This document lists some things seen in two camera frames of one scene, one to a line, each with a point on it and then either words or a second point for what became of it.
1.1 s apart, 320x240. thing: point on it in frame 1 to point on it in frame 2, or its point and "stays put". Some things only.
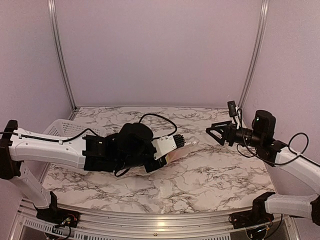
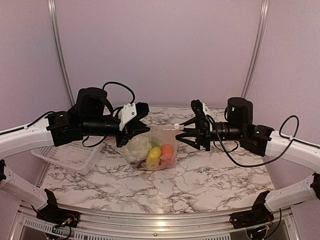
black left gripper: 163,163 to 134,127
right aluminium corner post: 265,6 stays put
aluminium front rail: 150,222 stays put
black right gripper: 230,132 to 202,135
